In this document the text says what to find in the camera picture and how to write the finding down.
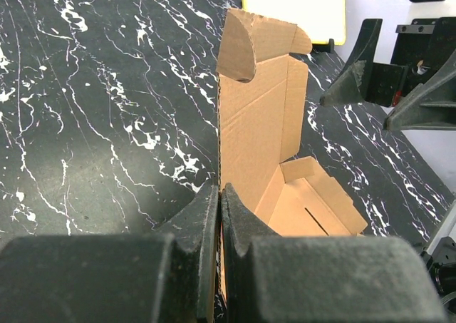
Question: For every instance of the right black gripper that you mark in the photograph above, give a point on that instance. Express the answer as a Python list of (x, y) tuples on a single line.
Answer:
[(418, 82)]

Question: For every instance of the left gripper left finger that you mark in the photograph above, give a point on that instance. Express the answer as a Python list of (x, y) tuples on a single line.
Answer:
[(165, 276)]

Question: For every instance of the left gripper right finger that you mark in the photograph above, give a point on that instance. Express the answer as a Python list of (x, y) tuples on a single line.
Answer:
[(270, 278)]

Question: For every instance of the brown cardboard box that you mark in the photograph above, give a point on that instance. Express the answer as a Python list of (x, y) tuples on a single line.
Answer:
[(262, 93)]

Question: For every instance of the white board yellow frame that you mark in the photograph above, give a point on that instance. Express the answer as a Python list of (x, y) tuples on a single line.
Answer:
[(322, 20)]

